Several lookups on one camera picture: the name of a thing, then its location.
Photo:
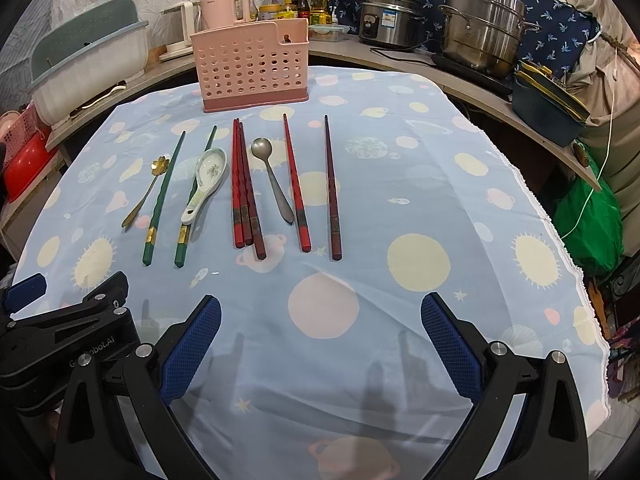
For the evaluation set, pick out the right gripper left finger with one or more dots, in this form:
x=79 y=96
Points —
x=93 y=440

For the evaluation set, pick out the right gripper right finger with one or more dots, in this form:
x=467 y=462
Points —
x=549 y=440

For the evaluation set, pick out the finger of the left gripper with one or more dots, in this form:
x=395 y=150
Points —
x=20 y=295
x=107 y=287

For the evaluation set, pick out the gold flower spoon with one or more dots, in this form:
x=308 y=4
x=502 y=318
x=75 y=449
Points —
x=158 y=168

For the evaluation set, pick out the dark red chopstick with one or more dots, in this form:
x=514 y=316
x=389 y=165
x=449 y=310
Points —
x=259 y=244

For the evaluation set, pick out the white ceramic soup spoon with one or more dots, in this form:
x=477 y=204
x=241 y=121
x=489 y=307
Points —
x=209 y=171

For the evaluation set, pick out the silver metal spoon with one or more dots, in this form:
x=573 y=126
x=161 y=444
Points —
x=262 y=149

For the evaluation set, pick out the dark maroon chopstick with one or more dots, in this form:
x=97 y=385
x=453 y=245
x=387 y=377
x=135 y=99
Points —
x=334 y=218

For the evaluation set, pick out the pink plastic utensil holder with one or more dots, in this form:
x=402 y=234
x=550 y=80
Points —
x=253 y=64

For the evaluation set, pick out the red plastic basin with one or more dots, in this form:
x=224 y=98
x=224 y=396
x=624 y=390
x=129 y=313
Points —
x=25 y=166

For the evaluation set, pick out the pink plastic basket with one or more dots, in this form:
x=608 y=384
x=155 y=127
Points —
x=18 y=128

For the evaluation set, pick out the green plastic bag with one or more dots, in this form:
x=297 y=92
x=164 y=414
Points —
x=591 y=227

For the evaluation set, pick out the light blue patterned tablecloth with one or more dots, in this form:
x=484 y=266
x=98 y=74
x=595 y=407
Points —
x=321 y=368

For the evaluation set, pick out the white dish drainer box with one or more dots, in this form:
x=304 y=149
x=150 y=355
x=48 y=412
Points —
x=85 y=56

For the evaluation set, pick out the pink electric kettle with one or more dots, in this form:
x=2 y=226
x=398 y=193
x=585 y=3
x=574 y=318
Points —
x=224 y=13

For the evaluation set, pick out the yellow lidded tin can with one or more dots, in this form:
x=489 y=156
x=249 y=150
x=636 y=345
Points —
x=269 y=12

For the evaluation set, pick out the clear food container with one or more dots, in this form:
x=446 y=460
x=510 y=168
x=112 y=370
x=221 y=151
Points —
x=328 y=33

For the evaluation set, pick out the stacked yellow green bowls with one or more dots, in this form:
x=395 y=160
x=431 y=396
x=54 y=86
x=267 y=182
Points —
x=546 y=106

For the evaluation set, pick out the dark soy sauce bottle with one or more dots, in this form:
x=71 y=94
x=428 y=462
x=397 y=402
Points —
x=303 y=9

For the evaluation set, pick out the black induction cooker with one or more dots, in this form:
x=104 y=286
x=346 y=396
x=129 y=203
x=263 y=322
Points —
x=491 y=84

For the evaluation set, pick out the silver rice cooker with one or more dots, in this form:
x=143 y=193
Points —
x=392 y=23

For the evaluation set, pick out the stainless steel steamer pot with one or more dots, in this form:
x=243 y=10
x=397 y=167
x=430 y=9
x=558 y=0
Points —
x=485 y=34

